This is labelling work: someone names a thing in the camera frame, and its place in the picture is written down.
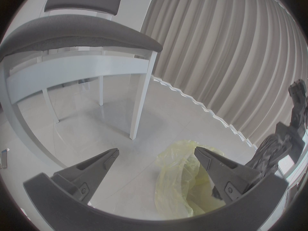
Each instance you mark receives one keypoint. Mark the yellow plastic bag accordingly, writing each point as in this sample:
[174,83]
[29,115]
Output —
[173,157]

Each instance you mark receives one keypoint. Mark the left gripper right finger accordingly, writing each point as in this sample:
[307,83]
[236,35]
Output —
[228,177]

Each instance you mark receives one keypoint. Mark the beige curtain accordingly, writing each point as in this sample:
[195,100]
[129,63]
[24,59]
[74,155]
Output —
[216,56]

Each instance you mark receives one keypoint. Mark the black plastic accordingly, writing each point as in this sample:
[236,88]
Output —
[269,153]

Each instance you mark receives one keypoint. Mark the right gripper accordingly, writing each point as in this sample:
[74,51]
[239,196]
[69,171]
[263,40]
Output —
[292,148]

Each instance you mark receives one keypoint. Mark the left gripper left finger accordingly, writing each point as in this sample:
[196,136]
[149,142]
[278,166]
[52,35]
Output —
[89,174]

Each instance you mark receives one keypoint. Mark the grey and white chair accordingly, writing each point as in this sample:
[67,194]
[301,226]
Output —
[84,32]

